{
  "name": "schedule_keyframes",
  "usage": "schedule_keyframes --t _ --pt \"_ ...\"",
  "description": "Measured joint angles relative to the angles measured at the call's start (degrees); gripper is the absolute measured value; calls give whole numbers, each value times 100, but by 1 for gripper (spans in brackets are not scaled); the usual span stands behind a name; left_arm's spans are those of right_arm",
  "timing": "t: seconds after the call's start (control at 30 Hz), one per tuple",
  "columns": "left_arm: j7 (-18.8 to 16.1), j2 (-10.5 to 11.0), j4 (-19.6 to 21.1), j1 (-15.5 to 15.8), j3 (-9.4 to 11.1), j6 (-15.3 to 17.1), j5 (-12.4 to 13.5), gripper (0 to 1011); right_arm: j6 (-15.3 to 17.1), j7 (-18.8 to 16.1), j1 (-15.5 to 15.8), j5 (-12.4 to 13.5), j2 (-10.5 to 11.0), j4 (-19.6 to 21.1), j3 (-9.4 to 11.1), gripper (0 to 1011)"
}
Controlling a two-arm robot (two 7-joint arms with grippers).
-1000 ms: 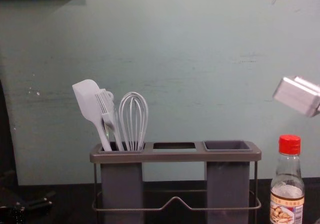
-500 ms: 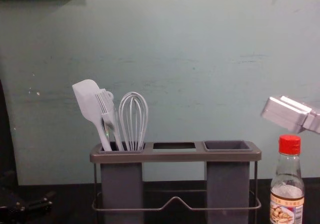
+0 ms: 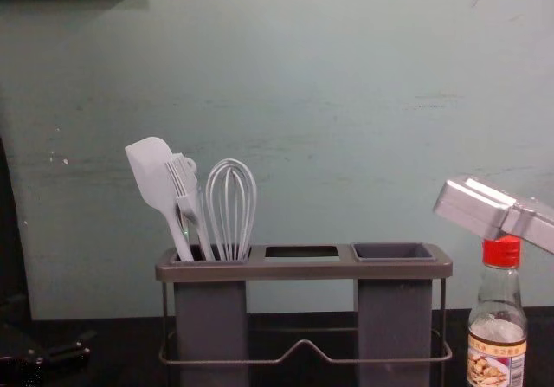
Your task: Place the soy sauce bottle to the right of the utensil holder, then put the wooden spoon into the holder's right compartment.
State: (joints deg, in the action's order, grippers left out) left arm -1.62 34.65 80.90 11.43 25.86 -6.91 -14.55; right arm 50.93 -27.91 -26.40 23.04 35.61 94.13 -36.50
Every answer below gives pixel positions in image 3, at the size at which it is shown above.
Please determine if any black table cloth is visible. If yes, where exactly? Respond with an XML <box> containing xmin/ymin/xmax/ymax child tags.
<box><xmin>0</xmin><ymin>305</ymin><xmax>554</xmax><ymax>387</ymax></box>

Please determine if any grey plastic utensil bin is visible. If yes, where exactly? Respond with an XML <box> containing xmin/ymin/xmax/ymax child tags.
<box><xmin>351</xmin><ymin>242</ymin><xmax>435</xmax><ymax>387</ymax></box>
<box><xmin>171</xmin><ymin>248</ymin><xmax>251</xmax><ymax>387</ymax></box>

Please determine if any white slotted utensil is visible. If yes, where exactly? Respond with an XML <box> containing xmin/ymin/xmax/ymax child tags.
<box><xmin>164</xmin><ymin>160</ymin><xmax>184</xmax><ymax>201</ymax></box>

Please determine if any white silicone spatula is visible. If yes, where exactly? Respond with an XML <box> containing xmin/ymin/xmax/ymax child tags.
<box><xmin>125</xmin><ymin>136</ymin><xmax>196</xmax><ymax>261</ymax></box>

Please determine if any white silicone basting brush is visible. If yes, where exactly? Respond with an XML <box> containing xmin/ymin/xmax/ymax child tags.
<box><xmin>171</xmin><ymin>152</ymin><xmax>216</xmax><ymax>261</ymax></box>

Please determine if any white silicone whisk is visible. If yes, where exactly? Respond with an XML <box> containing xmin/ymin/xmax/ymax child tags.
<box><xmin>205</xmin><ymin>158</ymin><xmax>258</xmax><ymax>261</ymax></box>

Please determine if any grey metal utensil rack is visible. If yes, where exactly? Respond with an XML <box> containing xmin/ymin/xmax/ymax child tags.
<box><xmin>155</xmin><ymin>242</ymin><xmax>454</xmax><ymax>387</ymax></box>

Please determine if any glass bottle with red cap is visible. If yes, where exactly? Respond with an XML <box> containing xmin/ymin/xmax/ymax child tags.
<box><xmin>467</xmin><ymin>235</ymin><xmax>528</xmax><ymax>387</ymax></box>

